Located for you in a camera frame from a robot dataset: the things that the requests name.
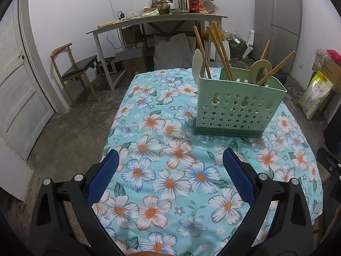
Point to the yellow green rice sack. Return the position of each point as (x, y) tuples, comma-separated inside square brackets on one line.
[(317, 93)]

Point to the grey side table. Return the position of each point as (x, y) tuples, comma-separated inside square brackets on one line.
[(173, 17)]

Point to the grey storage box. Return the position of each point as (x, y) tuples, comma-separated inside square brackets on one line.
[(130, 52)]

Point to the grey pillow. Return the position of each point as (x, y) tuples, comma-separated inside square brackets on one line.
[(173, 50)]

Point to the green perforated utensil holder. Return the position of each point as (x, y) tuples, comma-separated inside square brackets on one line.
[(234, 112)]

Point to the white carton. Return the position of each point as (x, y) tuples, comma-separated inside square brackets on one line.
[(183, 4)]

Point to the red drink bottle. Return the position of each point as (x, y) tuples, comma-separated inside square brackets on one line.
[(194, 4)]

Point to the clear plastic bag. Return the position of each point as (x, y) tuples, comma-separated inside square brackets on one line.
[(322, 56)]

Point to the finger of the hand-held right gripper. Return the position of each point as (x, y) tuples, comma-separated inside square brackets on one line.
[(334, 133), (329, 158)]

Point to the black power adapter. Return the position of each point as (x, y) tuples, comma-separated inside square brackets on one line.
[(121, 15)]

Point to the wooden rolling pin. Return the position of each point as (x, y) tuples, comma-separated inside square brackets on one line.
[(106, 24)]

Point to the grey refrigerator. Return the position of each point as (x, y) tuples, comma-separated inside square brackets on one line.
[(279, 18)]

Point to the floral blue tablecloth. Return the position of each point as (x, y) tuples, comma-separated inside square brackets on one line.
[(170, 165)]

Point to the wooden spoon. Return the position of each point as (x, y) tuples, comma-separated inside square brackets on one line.
[(262, 62)]

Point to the white rice paddle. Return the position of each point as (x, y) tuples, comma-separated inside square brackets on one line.
[(197, 64)]

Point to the large cardboard box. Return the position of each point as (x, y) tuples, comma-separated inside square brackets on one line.
[(333, 70)]

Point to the dark trash can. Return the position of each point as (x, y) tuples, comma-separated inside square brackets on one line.
[(282, 76)]

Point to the green fabric bag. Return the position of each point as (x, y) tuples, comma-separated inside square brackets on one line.
[(237, 48)]

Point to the small oven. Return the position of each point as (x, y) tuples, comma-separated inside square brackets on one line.
[(109, 66)]

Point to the white door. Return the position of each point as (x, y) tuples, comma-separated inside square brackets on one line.
[(18, 85)]

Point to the pink bag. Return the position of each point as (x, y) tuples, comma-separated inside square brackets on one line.
[(334, 54)]

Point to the wooden chair with dark seat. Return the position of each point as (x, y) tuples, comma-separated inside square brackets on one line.
[(77, 68)]

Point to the glass jar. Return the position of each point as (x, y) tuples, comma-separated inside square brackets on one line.
[(163, 8)]

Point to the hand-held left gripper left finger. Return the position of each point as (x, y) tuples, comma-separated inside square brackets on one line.
[(102, 176)]

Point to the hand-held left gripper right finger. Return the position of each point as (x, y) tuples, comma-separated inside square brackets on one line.
[(238, 176)]

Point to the white plastic appliance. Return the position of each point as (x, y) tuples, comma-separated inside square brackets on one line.
[(250, 40)]

